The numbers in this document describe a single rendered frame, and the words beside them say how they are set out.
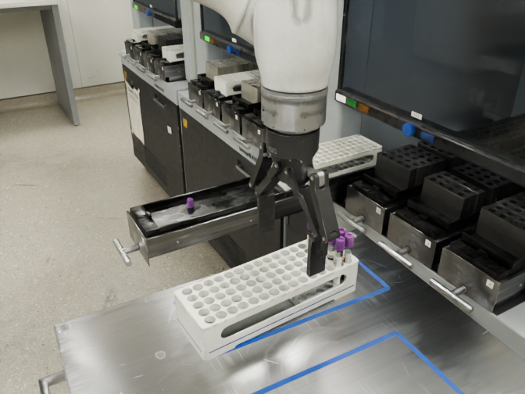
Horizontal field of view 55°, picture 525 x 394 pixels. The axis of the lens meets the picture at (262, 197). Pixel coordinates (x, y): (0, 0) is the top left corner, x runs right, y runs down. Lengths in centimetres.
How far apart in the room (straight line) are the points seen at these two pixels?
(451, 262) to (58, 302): 164
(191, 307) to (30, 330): 146
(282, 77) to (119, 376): 47
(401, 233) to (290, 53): 63
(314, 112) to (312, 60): 7
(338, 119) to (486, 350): 76
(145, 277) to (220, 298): 151
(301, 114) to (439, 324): 41
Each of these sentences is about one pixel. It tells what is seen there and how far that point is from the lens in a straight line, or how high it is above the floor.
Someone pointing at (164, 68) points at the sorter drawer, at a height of 80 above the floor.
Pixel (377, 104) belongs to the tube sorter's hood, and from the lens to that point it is 124.
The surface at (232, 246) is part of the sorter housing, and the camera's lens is 204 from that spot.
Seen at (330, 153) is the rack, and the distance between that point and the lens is 128.
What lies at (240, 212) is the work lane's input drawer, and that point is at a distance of 113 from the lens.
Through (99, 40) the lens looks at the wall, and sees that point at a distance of 463.
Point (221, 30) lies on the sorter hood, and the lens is 191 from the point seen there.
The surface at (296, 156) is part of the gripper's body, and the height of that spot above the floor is 110.
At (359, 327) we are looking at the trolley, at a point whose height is 82.
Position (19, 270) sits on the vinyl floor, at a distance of 252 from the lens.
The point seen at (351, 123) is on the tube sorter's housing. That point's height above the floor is 89.
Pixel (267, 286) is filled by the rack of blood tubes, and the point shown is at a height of 87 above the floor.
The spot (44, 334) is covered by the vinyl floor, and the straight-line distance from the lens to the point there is 214.
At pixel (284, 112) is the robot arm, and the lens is 66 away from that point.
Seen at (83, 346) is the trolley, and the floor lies 82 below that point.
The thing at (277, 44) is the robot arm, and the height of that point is 125.
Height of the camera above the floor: 139
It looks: 29 degrees down
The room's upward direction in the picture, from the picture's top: straight up
